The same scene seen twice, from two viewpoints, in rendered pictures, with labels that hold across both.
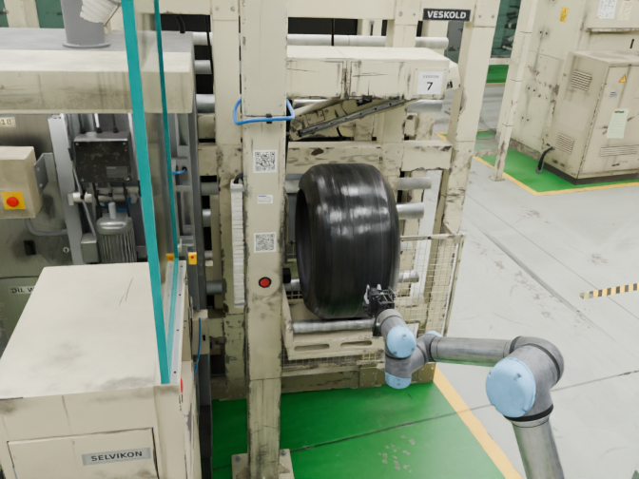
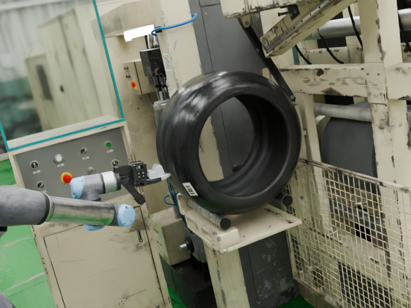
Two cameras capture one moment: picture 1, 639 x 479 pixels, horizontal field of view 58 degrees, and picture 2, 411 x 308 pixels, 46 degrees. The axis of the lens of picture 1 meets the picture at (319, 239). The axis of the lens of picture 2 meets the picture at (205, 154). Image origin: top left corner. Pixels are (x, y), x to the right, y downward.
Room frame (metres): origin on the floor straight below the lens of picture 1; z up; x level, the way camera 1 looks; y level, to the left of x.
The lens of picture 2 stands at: (1.47, -1.92, 1.62)
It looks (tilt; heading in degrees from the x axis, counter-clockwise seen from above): 14 degrees down; 81
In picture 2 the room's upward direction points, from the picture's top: 12 degrees counter-clockwise
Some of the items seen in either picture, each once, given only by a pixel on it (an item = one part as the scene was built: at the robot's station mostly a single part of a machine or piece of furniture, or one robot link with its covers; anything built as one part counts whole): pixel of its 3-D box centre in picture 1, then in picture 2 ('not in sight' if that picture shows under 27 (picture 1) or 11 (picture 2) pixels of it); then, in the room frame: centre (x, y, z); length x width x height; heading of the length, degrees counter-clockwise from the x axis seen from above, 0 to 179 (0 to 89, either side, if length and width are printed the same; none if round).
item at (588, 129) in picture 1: (607, 117); not in sight; (5.99, -2.92, 0.62); 0.91 x 0.58 x 1.25; 110
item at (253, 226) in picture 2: (327, 324); (241, 223); (1.86, -0.05, 0.80); 0.37 x 0.36 x 0.02; 12
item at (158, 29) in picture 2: (263, 109); (174, 25); (1.79, 0.20, 1.66); 0.19 x 0.19 x 0.06; 12
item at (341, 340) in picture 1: (335, 338); (210, 225); (1.73, -0.08, 0.84); 0.36 x 0.09 x 0.06; 102
